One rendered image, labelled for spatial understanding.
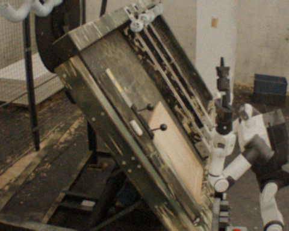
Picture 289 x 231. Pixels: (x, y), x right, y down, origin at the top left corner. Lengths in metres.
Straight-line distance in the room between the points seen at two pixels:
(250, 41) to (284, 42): 0.70
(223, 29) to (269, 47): 1.66
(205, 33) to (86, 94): 4.37
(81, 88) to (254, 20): 5.77
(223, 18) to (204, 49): 0.61
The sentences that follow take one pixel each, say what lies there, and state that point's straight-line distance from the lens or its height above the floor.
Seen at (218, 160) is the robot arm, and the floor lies 1.27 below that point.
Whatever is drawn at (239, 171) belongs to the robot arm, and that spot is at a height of 1.20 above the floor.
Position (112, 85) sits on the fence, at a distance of 1.87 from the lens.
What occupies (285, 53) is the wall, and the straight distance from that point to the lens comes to 7.26.
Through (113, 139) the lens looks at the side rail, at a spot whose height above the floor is 1.46.
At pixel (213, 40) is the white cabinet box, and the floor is 1.07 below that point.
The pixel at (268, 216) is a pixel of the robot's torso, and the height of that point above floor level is 0.71.
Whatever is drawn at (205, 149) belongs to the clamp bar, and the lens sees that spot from 2.70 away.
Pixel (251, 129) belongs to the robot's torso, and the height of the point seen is 1.34.
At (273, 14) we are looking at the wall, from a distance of 7.13.
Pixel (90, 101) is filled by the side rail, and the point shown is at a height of 1.63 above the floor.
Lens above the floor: 2.21
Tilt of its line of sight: 23 degrees down
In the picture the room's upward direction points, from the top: straight up
